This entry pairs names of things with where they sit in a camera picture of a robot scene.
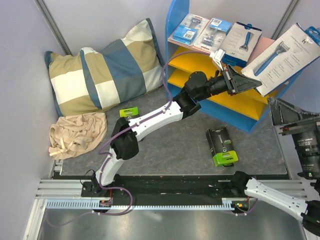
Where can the blue Gillette razor blister pack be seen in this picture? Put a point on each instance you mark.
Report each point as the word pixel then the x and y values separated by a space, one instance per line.
pixel 189 29

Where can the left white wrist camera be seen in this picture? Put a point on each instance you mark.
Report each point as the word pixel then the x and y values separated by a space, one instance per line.
pixel 217 57

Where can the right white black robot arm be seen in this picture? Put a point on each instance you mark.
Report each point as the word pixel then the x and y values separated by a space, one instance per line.
pixel 307 146

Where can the grey slotted cable duct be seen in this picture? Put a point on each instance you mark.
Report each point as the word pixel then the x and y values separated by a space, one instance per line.
pixel 99 204

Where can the black green razor box left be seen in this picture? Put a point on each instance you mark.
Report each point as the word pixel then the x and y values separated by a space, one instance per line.
pixel 129 113

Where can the black green razor box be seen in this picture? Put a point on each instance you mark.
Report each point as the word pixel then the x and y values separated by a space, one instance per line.
pixel 129 113
pixel 221 147

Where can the black green razor box right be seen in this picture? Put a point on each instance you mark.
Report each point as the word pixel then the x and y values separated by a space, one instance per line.
pixel 221 147

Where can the colourful wooden shelf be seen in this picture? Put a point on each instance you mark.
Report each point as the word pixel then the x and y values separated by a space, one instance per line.
pixel 187 73

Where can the Harry's razor pack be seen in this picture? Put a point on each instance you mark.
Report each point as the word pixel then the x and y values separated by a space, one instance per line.
pixel 291 52
pixel 239 43

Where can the checked blue beige pillow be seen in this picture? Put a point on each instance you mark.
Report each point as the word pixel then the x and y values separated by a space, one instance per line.
pixel 95 81

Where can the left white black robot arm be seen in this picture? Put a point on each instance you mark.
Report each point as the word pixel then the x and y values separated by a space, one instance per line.
pixel 126 135

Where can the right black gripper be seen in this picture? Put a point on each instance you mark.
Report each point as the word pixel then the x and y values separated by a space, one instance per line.
pixel 289 116

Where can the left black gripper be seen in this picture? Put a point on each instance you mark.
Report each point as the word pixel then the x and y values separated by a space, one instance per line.
pixel 235 82

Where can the beige crumpled cloth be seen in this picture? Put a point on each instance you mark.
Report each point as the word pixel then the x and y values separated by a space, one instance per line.
pixel 75 135

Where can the aluminium frame rail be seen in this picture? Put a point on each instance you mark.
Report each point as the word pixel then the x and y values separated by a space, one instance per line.
pixel 252 219

